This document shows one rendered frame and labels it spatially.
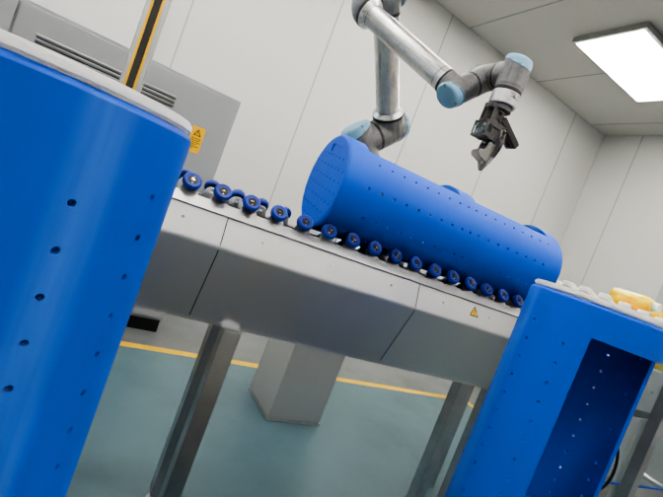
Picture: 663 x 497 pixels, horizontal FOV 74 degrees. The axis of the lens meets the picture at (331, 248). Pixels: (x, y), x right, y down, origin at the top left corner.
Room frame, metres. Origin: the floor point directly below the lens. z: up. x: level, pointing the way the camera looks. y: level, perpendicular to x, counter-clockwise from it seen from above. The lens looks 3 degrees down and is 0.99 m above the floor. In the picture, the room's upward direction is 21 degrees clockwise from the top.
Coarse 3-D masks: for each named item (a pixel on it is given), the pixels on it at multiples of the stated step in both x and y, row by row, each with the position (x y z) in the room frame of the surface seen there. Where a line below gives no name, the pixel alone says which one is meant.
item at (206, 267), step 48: (192, 240) 1.01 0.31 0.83; (240, 240) 1.06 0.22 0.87; (288, 240) 1.12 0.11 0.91; (144, 288) 1.03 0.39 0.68; (192, 288) 1.06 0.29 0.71; (240, 288) 1.10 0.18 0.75; (288, 288) 1.14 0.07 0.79; (336, 288) 1.18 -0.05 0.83; (384, 288) 1.24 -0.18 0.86; (288, 336) 1.21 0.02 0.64; (336, 336) 1.26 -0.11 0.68; (384, 336) 1.30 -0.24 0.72; (432, 336) 1.35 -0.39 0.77; (480, 336) 1.41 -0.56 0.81; (480, 384) 1.53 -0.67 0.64
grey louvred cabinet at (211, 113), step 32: (0, 0) 1.96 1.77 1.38; (32, 32) 2.03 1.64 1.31; (64, 32) 2.09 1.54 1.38; (96, 64) 2.17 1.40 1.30; (160, 64) 2.32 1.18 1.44; (160, 96) 2.32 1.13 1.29; (192, 96) 2.40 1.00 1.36; (224, 96) 2.49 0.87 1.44; (192, 128) 2.42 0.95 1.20; (224, 128) 2.50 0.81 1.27; (192, 160) 2.45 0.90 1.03; (128, 320) 2.47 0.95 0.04
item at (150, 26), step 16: (160, 0) 1.30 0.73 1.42; (144, 16) 1.29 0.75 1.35; (160, 16) 1.31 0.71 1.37; (144, 32) 1.30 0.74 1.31; (160, 32) 1.32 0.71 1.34; (144, 48) 1.30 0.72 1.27; (128, 64) 1.29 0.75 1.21; (144, 64) 1.31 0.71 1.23; (128, 80) 1.30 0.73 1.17; (144, 80) 1.36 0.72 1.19
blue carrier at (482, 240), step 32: (320, 160) 1.34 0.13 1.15; (352, 160) 1.15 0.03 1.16; (384, 160) 1.23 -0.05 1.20; (320, 192) 1.25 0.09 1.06; (352, 192) 1.15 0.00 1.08; (384, 192) 1.19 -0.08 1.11; (416, 192) 1.24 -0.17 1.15; (448, 192) 1.32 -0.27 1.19; (320, 224) 1.20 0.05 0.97; (352, 224) 1.19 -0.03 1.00; (384, 224) 1.21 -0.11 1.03; (416, 224) 1.24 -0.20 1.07; (448, 224) 1.28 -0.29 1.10; (480, 224) 1.34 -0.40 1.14; (512, 224) 1.43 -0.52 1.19; (448, 256) 1.33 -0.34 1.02; (480, 256) 1.35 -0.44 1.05; (512, 256) 1.40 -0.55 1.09; (544, 256) 1.46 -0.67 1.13; (512, 288) 1.47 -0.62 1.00
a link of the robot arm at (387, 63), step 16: (384, 0) 1.74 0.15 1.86; (400, 0) 1.78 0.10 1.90; (400, 16) 1.84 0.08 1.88; (384, 48) 1.89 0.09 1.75; (384, 64) 1.94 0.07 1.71; (384, 80) 1.98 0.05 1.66; (384, 96) 2.04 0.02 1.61; (384, 112) 2.09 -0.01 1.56; (400, 112) 2.11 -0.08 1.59; (384, 128) 2.12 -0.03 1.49; (400, 128) 2.15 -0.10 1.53
